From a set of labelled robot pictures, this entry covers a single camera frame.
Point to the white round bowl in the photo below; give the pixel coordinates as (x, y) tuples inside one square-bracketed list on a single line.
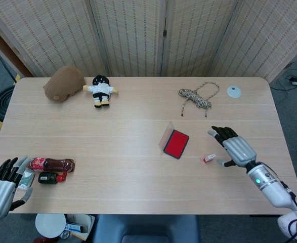
[(49, 225)]

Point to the blue grey chair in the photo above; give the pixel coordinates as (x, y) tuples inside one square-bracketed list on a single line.
[(143, 229)]

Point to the woven folding screen panel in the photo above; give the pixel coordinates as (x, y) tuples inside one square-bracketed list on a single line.
[(133, 35), (259, 38), (52, 35), (196, 35)]

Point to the black and white plush doll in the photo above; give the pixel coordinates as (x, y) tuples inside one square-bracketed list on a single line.
[(101, 89)]

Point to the black round stool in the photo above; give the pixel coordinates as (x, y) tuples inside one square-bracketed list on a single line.
[(1, 102)]

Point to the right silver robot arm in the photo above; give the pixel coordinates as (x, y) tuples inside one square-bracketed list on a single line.
[(272, 187)]

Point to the white round grommet cover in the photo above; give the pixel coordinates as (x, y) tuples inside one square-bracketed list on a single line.
[(234, 91)]

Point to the dark sausage snack package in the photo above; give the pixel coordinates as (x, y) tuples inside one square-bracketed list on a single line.
[(54, 164)]

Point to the red ink pad clear lid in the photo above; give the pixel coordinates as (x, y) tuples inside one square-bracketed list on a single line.
[(177, 143)]

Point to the small green white packet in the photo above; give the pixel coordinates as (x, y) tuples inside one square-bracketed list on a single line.
[(25, 179)]

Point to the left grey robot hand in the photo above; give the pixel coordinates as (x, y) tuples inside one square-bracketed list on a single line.
[(0, 195)]

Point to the white and red stamp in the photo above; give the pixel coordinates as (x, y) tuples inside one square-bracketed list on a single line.
[(209, 158)]

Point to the cardboard box with papers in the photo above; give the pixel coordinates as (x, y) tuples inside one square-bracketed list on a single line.
[(80, 227)]

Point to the black red car key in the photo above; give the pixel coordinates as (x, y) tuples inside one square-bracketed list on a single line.
[(48, 178)]

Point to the brown capybara plush toy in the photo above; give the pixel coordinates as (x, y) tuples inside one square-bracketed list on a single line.
[(63, 83)]

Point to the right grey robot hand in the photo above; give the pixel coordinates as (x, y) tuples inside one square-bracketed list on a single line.
[(239, 149)]

